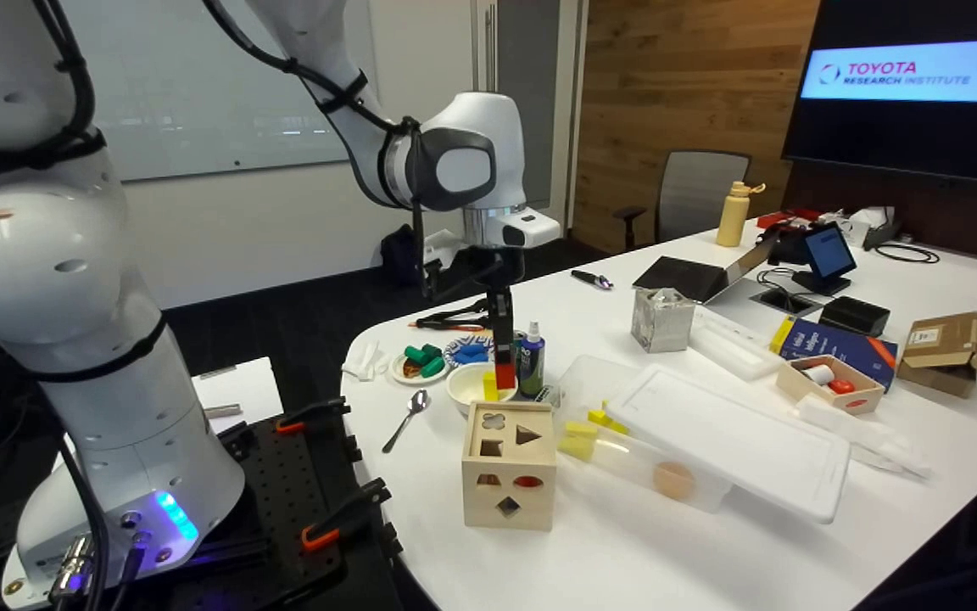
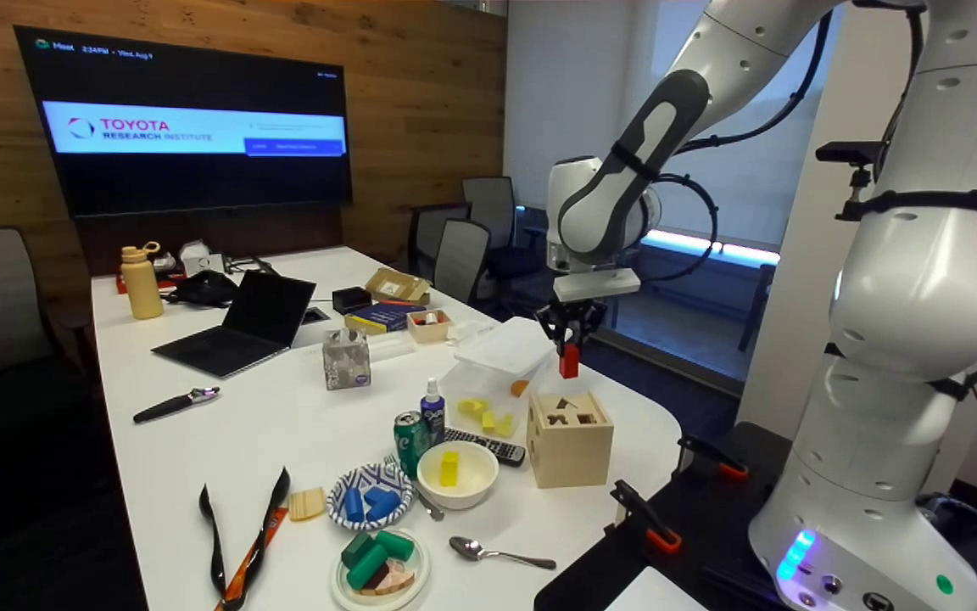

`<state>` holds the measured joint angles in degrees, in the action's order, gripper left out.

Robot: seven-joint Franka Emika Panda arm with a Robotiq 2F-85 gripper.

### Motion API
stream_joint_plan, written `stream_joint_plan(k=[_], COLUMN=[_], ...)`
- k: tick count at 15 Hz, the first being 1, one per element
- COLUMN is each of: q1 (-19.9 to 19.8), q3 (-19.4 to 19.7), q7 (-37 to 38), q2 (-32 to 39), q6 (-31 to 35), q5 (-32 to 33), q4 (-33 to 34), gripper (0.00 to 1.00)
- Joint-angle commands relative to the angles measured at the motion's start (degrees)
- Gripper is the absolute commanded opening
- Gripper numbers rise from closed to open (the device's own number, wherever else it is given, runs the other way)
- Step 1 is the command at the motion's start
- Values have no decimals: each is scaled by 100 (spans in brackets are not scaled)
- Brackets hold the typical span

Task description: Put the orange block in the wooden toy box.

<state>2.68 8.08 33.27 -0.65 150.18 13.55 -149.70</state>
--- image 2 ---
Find small wooden tray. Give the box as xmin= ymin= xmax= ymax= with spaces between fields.
xmin=403 ymin=305 xmax=456 ymax=346

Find small black box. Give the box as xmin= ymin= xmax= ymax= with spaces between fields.
xmin=327 ymin=284 xmax=375 ymax=320

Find black and orange clamp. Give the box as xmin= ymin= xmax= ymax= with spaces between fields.
xmin=679 ymin=435 xmax=755 ymax=489
xmin=608 ymin=476 xmax=689 ymax=559

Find tan cardboard box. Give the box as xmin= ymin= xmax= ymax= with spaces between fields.
xmin=361 ymin=269 xmax=433 ymax=307

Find white plate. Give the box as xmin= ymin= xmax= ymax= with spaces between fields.
xmin=327 ymin=529 xmax=433 ymax=611

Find yellow water bottle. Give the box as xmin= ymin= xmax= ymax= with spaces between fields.
xmin=116 ymin=238 xmax=167 ymax=323

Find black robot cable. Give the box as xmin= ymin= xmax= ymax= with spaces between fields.
xmin=634 ymin=6 xmax=837 ymax=289

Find blue block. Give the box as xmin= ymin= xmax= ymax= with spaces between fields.
xmin=338 ymin=485 xmax=369 ymax=526
xmin=361 ymin=480 xmax=403 ymax=521

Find metal spoon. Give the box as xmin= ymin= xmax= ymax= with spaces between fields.
xmin=446 ymin=532 xmax=559 ymax=574

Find orange block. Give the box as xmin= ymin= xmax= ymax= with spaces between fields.
xmin=556 ymin=339 xmax=583 ymax=383

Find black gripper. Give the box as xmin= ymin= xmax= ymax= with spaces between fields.
xmin=535 ymin=295 xmax=610 ymax=364

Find wooden shape sorter toy box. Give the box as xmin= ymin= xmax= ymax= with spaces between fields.
xmin=522 ymin=385 xmax=616 ymax=492

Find blue bottle with white cap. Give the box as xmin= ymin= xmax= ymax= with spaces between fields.
xmin=417 ymin=376 xmax=449 ymax=449

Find blue patterned plate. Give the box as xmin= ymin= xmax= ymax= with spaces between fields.
xmin=325 ymin=459 xmax=417 ymax=535

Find black bag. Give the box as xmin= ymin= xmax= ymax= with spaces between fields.
xmin=162 ymin=269 xmax=245 ymax=311

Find black marker pen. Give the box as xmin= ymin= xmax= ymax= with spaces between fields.
xmin=128 ymin=383 xmax=224 ymax=427

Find black mounted camera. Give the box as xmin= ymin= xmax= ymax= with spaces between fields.
xmin=809 ymin=140 xmax=887 ymax=224

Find blue book stack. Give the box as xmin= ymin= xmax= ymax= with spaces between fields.
xmin=343 ymin=302 xmax=417 ymax=339

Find wall mounted TV screen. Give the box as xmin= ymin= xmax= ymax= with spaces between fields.
xmin=13 ymin=22 xmax=356 ymax=219

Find white bowl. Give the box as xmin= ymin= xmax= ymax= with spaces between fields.
xmin=412 ymin=436 xmax=503 ymax=514

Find grey patterned tissue box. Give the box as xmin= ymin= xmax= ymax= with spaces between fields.
xmin=317 ymin=327 xmax=375 ymax=393

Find tan wooden piece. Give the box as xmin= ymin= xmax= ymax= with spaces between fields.
xmin=283 ymin=485 xmax=332 ymax=526

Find green soda can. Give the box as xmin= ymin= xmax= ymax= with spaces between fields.
xmin=391 ymin=409 xmax=429 ymax=485

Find orange-handled tongs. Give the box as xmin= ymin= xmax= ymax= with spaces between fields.
xmin=195 ymin=463 xmax=293 ymax=611

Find black laptop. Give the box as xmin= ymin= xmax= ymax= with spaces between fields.
xmin=149 ymin=269 xmax=317 ymax=383

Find green cylinder block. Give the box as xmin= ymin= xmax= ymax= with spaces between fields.
xmin=371 ymin=529 xmax=417 ymax=566

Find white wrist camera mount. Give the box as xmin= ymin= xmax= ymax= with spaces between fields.
xmin=550 ymin=265 xmax=645 ymax=305

